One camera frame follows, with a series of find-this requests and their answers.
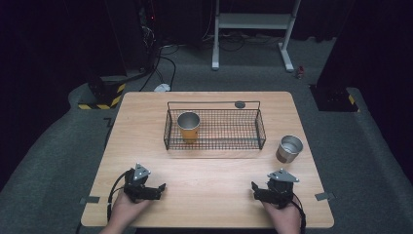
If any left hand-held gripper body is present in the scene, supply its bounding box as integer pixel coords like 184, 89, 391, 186
122, 163, 154, 205

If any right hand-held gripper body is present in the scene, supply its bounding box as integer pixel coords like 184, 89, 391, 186
258, 168, 301, 210

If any black wire basket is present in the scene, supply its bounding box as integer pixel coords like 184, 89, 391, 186
163, 100, 267, 151

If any orange metal cup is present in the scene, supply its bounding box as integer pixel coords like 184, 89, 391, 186
176, 111, 202, 144

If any person's left hand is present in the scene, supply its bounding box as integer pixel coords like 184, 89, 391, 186
108, 190, 153, 230

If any person's right hand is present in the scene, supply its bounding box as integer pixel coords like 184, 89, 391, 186
262, 199, 302, 231

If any brown metal cup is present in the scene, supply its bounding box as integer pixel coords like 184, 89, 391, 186
275, 135, 304, 165

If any grey tape piece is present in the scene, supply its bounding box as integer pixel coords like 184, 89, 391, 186
79, 196, 101, 206
314, 191, 337, 202

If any black yellow striped stand base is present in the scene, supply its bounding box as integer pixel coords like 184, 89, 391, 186
309, 84, 361, 113
77, 75, 128, 111

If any white power adapter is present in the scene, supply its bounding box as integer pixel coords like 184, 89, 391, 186
153, 83, 171, 94

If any dark computer tower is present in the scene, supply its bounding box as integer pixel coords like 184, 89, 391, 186
137, 0, 164, 73

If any white metal stand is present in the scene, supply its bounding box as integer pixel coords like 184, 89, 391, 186
210, 0, 302, 73

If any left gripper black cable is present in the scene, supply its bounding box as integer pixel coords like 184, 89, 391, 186
106, 170, 131, 224

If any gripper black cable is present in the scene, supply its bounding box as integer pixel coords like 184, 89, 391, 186
290, 193, 308, 234
106, 170, 131, 224

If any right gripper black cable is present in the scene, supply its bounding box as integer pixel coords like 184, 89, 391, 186
290, 193, 308, 234

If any black floor cable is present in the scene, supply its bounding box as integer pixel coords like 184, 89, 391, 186
138, 44, 180, 93

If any bundle of floor cables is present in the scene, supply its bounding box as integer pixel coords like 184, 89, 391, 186
200, 30, 284, 53

